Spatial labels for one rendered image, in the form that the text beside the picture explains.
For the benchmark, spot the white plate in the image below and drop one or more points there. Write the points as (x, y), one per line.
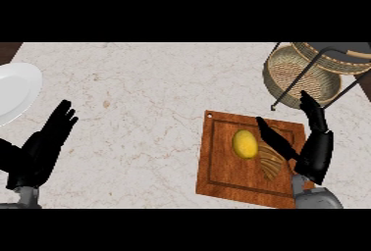
(15, 90)

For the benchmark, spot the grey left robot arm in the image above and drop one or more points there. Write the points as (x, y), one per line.
(26, 197)

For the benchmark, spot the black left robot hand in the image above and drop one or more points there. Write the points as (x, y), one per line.
(40, 147)

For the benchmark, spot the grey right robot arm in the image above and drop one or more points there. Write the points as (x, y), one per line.
(313, 194)

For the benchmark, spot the wicker tiered basket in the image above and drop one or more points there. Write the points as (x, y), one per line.
(304, 75)

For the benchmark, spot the brown croissant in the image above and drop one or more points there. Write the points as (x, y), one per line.
(270, 161)

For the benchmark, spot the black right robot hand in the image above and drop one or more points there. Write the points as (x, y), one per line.
(316, 153)

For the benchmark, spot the brown wooden cutting board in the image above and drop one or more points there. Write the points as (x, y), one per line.
(232, 170)

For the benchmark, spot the yellow lemon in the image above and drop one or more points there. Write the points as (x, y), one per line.
(244, 144)

